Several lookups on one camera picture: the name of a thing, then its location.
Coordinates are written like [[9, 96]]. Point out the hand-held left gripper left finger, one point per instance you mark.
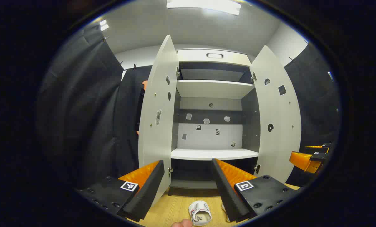
[[147, 192]]

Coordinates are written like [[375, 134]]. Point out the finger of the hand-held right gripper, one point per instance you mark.
[[303, 160], [326, 146]]

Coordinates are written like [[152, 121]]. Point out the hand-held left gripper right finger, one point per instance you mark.
[[225, 195]]

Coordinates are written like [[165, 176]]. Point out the white shoe cabinet door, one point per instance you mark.
[[153, 148], [279, 148]]

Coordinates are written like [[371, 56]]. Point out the white shoe cabinet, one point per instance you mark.
[[213, 88]]

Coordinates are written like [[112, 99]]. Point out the metal door hinge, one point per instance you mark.
[[170, 171], [257, 169], [253, 76], [177, 72]]

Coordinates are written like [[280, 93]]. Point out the small ceiling light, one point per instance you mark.
[[104, 25]]

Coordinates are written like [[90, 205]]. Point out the long ceiling light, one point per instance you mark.
[[203, 6]]

